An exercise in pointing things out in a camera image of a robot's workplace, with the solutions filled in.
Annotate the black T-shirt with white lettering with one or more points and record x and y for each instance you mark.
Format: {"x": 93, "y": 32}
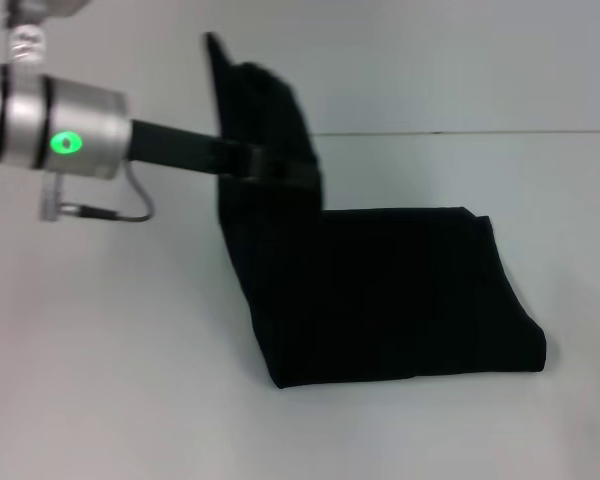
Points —
{"x": 380, "y": 280}

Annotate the silver camera mount bracket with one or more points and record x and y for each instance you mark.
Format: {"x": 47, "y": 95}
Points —
{"x": 27, "y": 42}

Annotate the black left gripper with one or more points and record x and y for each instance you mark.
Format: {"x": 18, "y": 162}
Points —
{"x": 185, "y": 147}

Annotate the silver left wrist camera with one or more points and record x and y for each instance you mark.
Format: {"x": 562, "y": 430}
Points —
{"x": 45, "y": 7}

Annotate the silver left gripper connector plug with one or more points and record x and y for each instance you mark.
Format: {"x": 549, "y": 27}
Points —
{"x": 52, "y": 200}

